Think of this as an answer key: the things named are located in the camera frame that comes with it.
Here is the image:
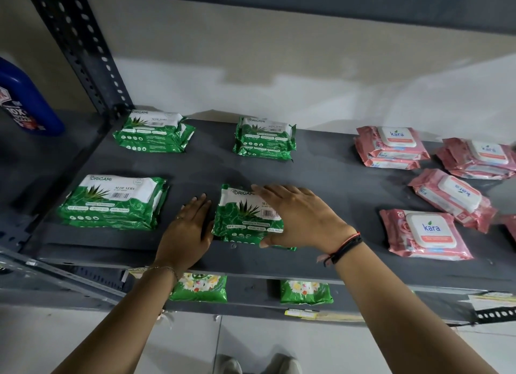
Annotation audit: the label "blue plastic bottle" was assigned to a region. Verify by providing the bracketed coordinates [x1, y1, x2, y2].
[0, 56, 66, 137]

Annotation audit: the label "grey neighbouring rack shelf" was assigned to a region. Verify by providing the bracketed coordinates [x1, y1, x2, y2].
[0, 111, 115, 306]

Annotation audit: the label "person's right hand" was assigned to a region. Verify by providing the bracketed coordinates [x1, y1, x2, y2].
[251, 184, 358, 262]

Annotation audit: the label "thin gold bracelet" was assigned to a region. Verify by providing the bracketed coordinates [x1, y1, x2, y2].
[143, 265, 179, 283]

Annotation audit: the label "yellow shelf label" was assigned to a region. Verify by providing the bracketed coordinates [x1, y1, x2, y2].
[284, 308, 320, 321]
[126, 267, 162, 282]

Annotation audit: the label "green aloe wipes packet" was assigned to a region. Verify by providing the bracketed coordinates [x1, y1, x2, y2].
[211, 184, 288, 244]

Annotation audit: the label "person's left hand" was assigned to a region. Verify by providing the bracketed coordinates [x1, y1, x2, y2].
[154, 193, 215, 272]

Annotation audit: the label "perforated grey rack post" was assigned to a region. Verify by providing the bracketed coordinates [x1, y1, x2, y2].
[23, 0, 136, 118]

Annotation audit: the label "person's right forearm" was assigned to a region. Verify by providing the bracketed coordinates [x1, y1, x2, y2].
[330, 241, 500, 374]

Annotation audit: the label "grey shoe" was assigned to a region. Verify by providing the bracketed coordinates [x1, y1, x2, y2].
[269, 352, 304, 374]
[217, 355, 243, 374]

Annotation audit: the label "dark grey rack shelf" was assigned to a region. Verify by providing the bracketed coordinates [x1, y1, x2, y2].
[20, 111, 516, 294]

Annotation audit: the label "red thread bracelet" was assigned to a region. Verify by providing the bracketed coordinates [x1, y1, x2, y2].
[316, 231, 362, 265]

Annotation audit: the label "person's left forearm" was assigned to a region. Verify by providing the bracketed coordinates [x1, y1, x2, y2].
[52, 265, 180, 374]

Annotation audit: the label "stacks of pink lidded packets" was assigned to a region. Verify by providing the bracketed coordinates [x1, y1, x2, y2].
[354, 125, 516, 262]

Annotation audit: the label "dark grey lower shelf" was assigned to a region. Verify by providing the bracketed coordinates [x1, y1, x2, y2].
[161, 274, 516, 326]

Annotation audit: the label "stacks of green packets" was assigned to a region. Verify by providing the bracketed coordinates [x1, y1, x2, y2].
[60, 109, 298, 252]

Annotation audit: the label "black wristband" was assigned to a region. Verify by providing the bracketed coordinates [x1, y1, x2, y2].
[324, 234, 364, 267]

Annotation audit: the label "green floral pouch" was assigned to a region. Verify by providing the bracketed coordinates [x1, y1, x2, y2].
[280, 280, 335, 305]
[169, 273, 229, 304]

